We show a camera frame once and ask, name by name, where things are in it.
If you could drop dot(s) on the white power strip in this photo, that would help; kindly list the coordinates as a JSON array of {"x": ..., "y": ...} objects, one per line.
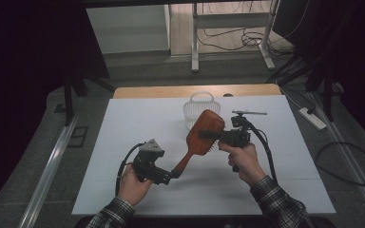
[{"x": 313, "y": 118}]

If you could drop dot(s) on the white panel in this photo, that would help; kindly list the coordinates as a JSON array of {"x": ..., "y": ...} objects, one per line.
[{"x": 126, "y": 28}]

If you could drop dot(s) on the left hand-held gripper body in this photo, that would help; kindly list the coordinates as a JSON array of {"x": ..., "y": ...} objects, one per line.
[{"x": 149, "y": 164}]

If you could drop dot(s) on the white plastic basket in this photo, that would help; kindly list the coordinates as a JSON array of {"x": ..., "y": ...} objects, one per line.
[{"x": 193, "y": 109}]

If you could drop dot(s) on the person's right hand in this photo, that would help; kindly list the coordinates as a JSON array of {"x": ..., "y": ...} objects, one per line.
[{"x": 244, "y": 161}]

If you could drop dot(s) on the person's left hand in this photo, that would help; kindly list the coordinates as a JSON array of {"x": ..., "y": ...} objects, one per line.
[{"x": 133, "y": 186}]

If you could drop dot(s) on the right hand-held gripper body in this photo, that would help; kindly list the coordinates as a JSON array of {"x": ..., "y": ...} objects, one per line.
[{"x": 234, "y": 136}]

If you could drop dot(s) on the wooden paddle hairbrush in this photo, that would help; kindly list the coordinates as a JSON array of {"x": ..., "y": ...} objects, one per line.
[{"x": 204, "y": 133}]

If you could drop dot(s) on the black floor plate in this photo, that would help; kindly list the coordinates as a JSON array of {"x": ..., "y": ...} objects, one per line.
[{"x": 78, "y": 136}]

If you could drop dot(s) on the metal floor rail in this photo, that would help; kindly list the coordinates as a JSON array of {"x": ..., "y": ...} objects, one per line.
[
  {"x": 49, "y": 174},
  {"x": 358, "y": 171}
]

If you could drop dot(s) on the white metal desk frame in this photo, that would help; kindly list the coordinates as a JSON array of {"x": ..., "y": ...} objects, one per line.
[{"x": 195, "y": 38}]

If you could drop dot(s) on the black metal stand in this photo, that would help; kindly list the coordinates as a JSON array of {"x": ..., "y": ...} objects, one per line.
[{"x": 68, "y": 95}]

